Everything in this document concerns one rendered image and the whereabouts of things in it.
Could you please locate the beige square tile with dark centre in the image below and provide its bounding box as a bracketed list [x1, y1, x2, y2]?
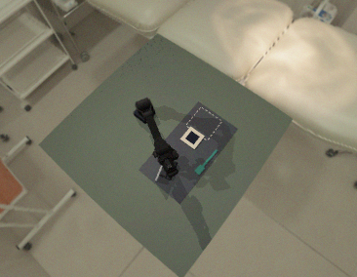
[180, 127, 204, 149]

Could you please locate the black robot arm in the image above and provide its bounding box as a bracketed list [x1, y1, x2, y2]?
[135, 98, 179, 174]

